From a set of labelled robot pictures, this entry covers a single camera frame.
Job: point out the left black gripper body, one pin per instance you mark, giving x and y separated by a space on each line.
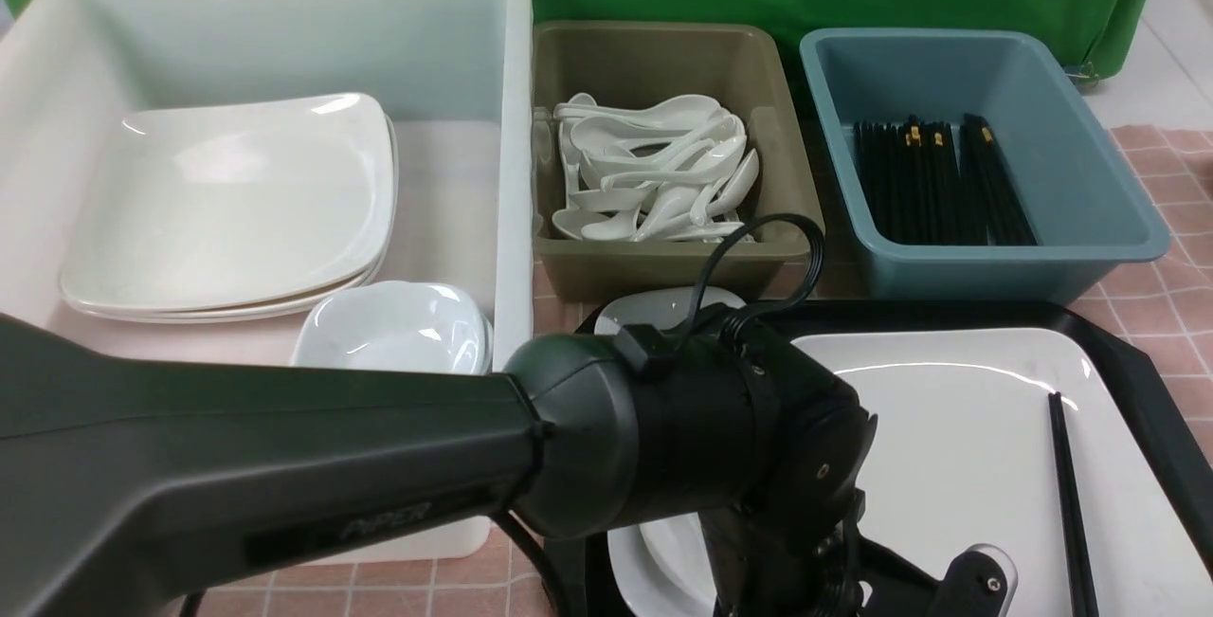
791 545

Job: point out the small white dish front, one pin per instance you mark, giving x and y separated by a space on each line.
662 567

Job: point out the small white dish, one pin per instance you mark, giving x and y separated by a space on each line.
662 567
663 309

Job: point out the large white square rice plate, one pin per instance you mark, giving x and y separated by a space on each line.
964 456

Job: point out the black chopstick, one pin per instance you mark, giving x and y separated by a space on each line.
1080 574

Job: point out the left dark grey robot arm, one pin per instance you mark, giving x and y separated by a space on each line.
127 483

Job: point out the lower white plate in tub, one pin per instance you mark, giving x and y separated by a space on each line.
190 316

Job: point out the white plate in tub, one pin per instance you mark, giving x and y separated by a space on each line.
164 131
190 316

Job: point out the top white plate in tub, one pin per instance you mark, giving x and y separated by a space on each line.
164 131

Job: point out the bundle of black chopsticks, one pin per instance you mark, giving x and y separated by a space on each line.
934 183

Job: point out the lower small dish in tub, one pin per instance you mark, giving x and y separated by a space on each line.
488 338

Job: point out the small dish in tub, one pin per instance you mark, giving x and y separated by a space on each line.
394 326
488 338

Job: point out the black plastic serving tray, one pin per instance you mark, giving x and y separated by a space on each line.
1155 421

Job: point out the pile of white spoons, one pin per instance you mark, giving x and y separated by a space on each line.
676 171

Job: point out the blue plastic chopstick bin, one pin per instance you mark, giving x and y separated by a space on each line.
1080 195

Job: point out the top small dish in tub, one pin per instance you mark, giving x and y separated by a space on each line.
394 326

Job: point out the olive plastic spoon bin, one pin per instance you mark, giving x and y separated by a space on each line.
633 66

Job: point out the large white plastic tub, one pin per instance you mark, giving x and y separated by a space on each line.
453 75

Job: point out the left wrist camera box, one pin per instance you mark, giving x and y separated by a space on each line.
979 582

